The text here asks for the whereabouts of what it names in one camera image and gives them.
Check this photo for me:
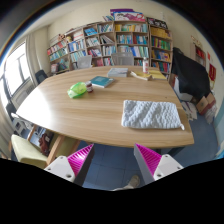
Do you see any grey mesh chair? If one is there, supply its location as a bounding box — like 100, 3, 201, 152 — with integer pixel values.
77, 55, 92, 69
111, 52, 134, 65

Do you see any dark office chair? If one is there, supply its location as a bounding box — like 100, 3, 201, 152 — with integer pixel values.
35, 70, 47, 84

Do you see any black cloth covered object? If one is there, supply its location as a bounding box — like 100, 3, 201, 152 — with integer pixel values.
172, 47, 210, 99

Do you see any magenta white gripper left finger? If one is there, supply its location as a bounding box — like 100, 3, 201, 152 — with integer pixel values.
45, 144, 94, 186

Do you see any cardboard box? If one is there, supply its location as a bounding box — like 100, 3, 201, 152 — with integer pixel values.
196, 93, 216, 115

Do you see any yellow folder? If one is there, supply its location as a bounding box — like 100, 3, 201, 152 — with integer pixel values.
149, 70, 166, 80

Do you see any yellow book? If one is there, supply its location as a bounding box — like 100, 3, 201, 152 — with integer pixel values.
130, 71, 152, 81

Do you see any green plastic container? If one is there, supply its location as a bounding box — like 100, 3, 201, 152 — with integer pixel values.
67, 82, 87, 98

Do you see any shoe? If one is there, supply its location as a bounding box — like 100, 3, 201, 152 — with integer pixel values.
122, 175, 140, 190

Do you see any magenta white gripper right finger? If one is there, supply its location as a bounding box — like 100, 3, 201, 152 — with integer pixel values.
134, 144, 183, 184

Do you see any white red bottle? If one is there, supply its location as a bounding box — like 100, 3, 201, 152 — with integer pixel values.
142, 57, 149, 74

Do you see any olive green chair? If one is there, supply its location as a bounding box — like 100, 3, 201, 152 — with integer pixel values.
11, 134, 80, 169

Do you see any grey mesh chair left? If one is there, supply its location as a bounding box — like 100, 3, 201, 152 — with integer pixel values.
77, 55, 92, 69

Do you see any grey mesh chair right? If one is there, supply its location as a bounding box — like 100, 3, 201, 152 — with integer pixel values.
111, 52, 134, 65

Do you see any wooden oval table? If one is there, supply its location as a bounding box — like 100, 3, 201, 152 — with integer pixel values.
15, 65, 195, 166

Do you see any window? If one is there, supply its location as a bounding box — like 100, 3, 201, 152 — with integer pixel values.
4, 43, 30, 96

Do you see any white textured towel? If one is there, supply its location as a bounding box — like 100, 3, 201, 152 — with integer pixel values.
121, 100, 185, 130

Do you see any wooden bookshelf with books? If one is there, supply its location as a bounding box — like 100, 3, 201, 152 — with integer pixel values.
47, 21, 173, 77

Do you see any teal book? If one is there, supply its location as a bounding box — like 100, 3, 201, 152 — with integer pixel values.
91, 76, 114, 88

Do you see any small dark jar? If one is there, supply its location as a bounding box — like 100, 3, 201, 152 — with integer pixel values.
85, 81, 93, 93

